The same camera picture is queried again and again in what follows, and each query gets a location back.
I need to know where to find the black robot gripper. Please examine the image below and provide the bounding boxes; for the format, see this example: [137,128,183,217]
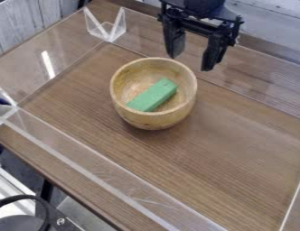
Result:
[158,0,244,71]

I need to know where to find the brown wooden bowl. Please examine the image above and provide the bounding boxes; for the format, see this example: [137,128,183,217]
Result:
[109,57,197,130]

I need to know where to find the green rectangular block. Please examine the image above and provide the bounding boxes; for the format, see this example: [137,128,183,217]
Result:
[126,79,178,112]

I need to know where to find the blue object at edge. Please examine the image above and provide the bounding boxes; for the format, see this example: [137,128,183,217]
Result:
[0,98,10,106]

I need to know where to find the black metal table leg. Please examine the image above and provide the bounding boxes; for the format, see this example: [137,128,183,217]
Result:
[40,180,54,202]

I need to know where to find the clear acrylic corner bracket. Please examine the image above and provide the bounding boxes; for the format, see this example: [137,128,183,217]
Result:
[83,7,126,42]

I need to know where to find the clear acrylic tray wall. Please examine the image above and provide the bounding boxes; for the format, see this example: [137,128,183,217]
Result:
[0,1,300,231]

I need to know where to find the grey metal bracket with screw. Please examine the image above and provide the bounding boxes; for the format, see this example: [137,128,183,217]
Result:
[35,201,83,231]

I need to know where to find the black cable loop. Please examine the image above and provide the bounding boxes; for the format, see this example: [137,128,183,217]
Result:
[0,194,53,231]

